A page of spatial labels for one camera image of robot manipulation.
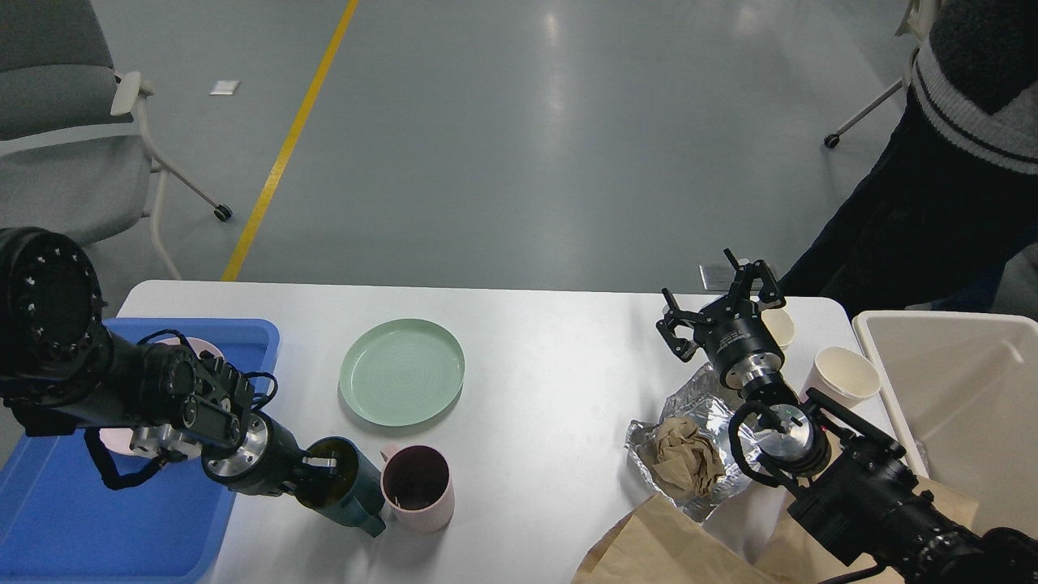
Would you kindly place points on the blue plastic tray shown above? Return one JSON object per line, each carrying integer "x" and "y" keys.
{"x": 61, "y": 524}

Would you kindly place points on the green plate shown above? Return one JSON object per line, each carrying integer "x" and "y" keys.
{"x": 402, "y": 372}

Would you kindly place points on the grey office chair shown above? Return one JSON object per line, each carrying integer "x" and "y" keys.
{"x": 78, "y": 156}

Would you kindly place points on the person in grey sweater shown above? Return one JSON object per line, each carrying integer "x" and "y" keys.
{"x": 953, "y": 196}

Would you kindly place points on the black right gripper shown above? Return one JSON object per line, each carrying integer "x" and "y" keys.
{"x": 737, "y": 342}

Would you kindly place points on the crumpled aluminium foil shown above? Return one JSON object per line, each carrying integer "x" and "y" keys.
{"x": 710, "y": 406}

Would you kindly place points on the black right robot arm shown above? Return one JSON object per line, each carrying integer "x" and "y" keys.
{"x": 851, "y": 490}

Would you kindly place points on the dark teal mug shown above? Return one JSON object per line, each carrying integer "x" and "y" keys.
{"x": 349, "y": 493}

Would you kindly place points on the grey floor plate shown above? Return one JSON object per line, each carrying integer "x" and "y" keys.
{"x": 717, "y": 277}

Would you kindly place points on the pink mug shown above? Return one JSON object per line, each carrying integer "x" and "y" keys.
{"x": 418, "y": 485}

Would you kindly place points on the pink plate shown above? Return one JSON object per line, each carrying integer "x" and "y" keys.
{"x": 128, "y": 441}

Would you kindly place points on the white paper cup behind gripper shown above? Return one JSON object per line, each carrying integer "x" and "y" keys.
{"x": 781, "y": 325}

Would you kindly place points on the crumpled brown paper ball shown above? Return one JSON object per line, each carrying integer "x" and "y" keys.
{"x": 686, "y": 463}

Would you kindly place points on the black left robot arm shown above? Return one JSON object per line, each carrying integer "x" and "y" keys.
{"x": 63, "y": 370}

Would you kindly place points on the beige plastic bin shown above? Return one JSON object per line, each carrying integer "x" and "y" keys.
{"x": 961, "y": 390}

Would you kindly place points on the brown paper bag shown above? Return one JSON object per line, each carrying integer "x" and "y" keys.
{"x": 655, "y": 543}

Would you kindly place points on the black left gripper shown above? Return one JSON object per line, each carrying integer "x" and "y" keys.
{"x": 268, "y": 462}

